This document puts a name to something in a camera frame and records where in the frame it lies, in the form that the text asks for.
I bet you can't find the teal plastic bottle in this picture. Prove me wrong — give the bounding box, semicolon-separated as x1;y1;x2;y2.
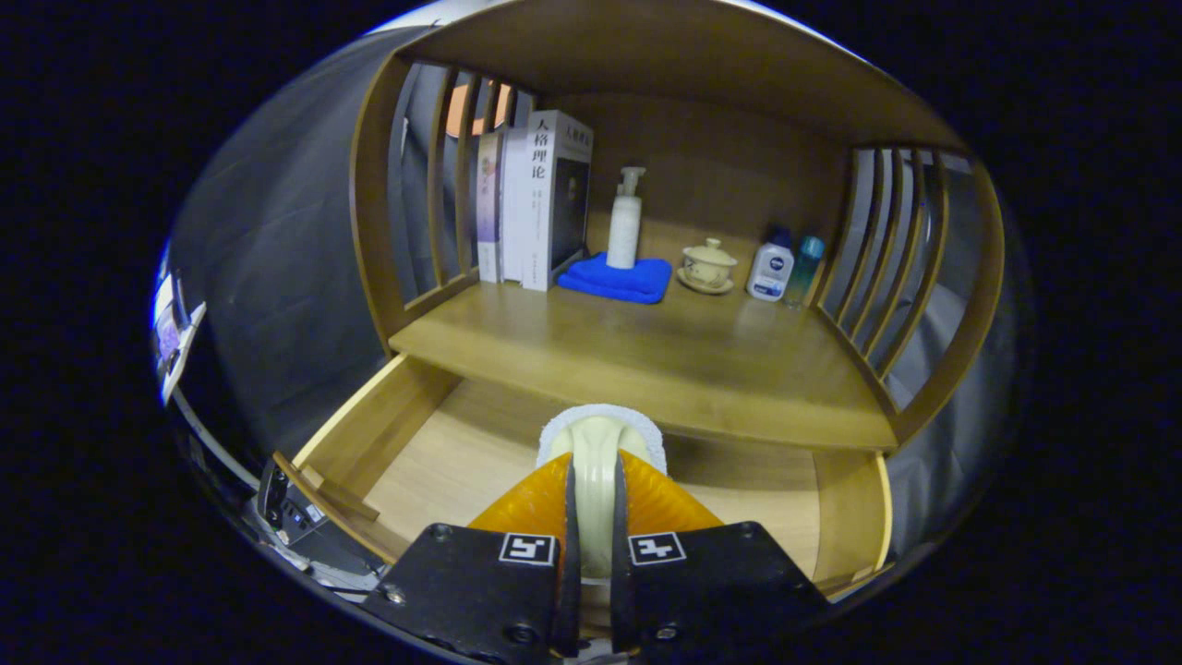
783;236;826;308

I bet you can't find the wooden countertop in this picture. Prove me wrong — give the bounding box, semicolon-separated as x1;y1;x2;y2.
388;268;899;452

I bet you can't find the white pump bottle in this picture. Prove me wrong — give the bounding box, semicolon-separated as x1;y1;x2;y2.
606;166;647;271

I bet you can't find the black backdrop cloth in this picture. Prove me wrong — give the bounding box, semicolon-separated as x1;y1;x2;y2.
171;28;1026;555

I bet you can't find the thin white book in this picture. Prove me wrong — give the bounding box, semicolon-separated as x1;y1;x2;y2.
501;127;532;284

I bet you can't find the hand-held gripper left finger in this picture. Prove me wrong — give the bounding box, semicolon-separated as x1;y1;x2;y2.
360;453;581;665

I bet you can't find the white lotion bottle blue cap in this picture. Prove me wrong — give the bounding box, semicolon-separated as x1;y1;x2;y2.
746;226;795;303

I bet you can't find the beige lidded teacup with saucer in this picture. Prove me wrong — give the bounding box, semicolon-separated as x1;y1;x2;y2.
677;238;739;296

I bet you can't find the cream scrub brush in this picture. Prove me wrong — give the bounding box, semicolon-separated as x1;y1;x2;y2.
537;404;668;583

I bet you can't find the blue folded cloth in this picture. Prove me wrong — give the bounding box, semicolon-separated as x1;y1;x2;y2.
557;252;673;306

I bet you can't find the large black and white book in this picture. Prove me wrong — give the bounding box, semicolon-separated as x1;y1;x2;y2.
523;110;594;293

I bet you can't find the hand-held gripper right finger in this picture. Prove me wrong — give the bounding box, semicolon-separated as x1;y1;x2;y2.
609;450;832;661

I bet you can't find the thin purple book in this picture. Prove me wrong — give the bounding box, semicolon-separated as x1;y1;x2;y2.
476;131;506;284

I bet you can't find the wooden drawer with black knob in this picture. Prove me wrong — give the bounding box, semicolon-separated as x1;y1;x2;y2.
272;354;895;601

